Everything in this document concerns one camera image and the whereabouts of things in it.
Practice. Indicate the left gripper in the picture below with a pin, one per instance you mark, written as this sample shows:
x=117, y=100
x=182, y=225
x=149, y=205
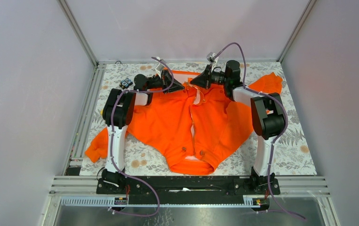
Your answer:
x=168, y=84

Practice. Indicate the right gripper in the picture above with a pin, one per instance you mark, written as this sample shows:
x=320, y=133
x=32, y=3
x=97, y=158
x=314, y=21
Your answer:
x=204, y=79

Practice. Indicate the orange zip jacket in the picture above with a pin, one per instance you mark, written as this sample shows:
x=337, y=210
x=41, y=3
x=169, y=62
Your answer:
x=194, y=129

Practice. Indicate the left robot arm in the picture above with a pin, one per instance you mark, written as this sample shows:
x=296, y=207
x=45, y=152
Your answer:
x=118, y=113

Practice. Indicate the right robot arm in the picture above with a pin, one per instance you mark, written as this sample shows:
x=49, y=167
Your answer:
x=268, y=117

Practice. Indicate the floral table mat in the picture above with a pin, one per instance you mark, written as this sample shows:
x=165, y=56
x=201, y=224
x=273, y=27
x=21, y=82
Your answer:
x=292, y=155

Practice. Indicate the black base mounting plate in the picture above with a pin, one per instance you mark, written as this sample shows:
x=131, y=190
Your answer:
x=183, y=190

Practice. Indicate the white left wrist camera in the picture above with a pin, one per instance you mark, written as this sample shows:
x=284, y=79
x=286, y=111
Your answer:
x=160, y=67

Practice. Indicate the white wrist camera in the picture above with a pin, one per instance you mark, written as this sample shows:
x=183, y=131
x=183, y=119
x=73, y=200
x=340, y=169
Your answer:
x=160, y=67
x=212, y=58

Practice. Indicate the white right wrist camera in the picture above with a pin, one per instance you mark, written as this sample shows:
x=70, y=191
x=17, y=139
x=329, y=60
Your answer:
x=212, y=58

